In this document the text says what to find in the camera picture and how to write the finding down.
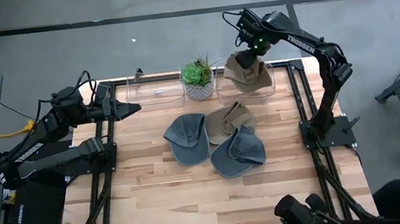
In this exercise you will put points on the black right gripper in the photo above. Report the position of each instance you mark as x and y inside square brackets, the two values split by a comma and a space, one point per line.
[251, 31]

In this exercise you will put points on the small grey clamp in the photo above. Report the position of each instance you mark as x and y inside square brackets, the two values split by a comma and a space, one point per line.
[138, 73]

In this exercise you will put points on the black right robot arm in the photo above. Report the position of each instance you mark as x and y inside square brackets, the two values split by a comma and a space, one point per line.
[307, 47]

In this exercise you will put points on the black box with white logo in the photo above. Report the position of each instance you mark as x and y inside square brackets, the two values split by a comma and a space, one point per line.
[39, 208]

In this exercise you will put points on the black aluminium table frame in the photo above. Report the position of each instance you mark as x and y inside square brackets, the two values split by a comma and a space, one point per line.
[295, 65]

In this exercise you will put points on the grey-blue cap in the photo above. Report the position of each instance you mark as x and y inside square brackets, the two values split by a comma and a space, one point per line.
[186, 136]
[236, 157]

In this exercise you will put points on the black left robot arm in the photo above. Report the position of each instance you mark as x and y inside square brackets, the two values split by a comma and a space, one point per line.
[32, 149]

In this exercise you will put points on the succulent in patterned white pot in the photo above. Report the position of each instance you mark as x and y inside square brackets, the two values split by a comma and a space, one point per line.
[197, 76]

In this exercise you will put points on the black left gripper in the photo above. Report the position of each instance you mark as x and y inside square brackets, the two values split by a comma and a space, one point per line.
[106, 110]

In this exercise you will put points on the clear plastic bin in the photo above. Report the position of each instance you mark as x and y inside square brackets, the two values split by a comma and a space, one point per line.
[229, 99]
[156, 98]

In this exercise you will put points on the beige cap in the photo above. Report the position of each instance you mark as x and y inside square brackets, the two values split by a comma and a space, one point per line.
[253, 78]
[224, 124]

